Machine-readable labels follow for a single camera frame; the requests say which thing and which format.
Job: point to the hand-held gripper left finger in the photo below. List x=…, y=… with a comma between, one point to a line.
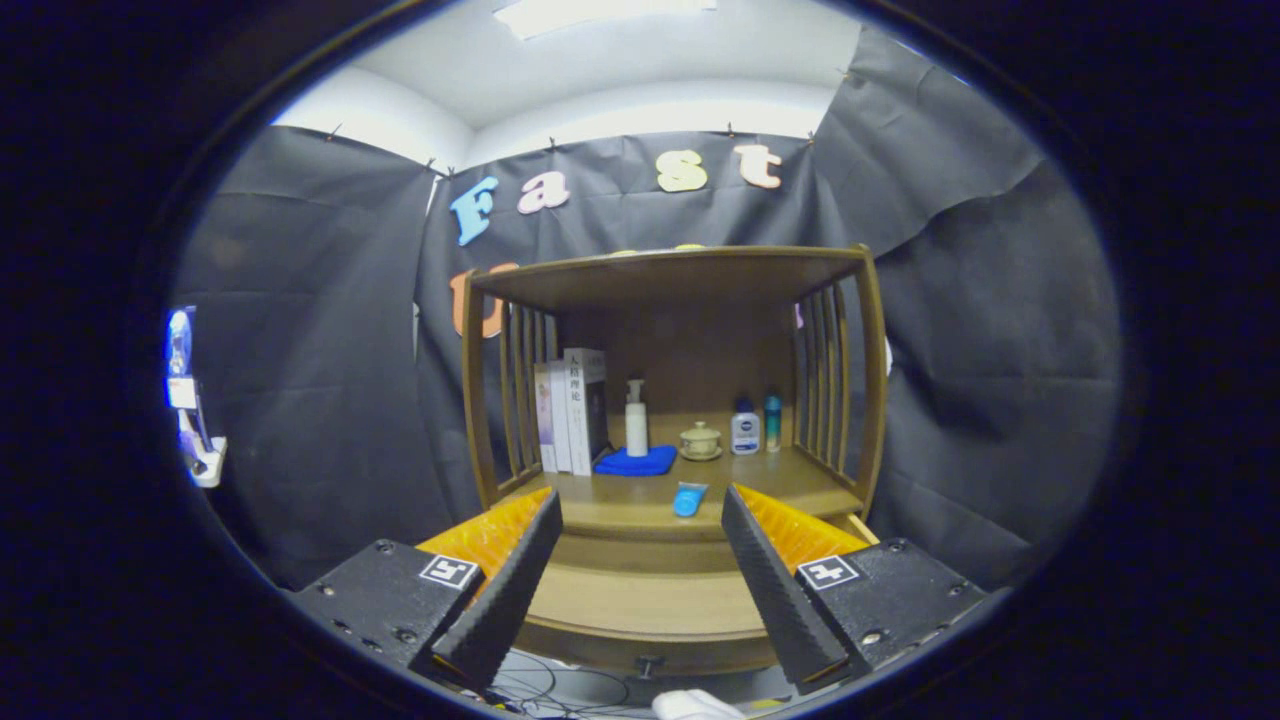
x=510, y=600

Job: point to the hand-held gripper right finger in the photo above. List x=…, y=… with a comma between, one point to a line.
x=775, y=590

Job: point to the blue white cosmetic tube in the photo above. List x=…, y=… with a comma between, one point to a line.
x=688, y=500

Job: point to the wooden drawer with black knob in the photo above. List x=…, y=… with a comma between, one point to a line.
x=650, y=600

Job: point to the wooden countertop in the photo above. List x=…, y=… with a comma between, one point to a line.
x=630, y=495

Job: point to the wooden cabinet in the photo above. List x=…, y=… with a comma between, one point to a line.
x=700, y=350

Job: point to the white lotion bottle blue cap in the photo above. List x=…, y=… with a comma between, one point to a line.
x=745, y=432

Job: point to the slim teal bottle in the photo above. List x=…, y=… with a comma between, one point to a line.
x=772, y=425

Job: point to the beige lidded teacup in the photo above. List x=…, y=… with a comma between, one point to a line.
x=700, y=442

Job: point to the thin purple book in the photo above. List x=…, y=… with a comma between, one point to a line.
x=543, y=420

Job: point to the blue folded cloth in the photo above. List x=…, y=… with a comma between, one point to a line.
x=635, y=463

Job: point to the thin white book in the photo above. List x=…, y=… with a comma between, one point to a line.
x=560, y=420

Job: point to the thick grey white book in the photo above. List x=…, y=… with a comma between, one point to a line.
x=578, y=415

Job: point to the white pump bottle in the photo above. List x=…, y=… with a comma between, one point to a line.
x=636, y=430

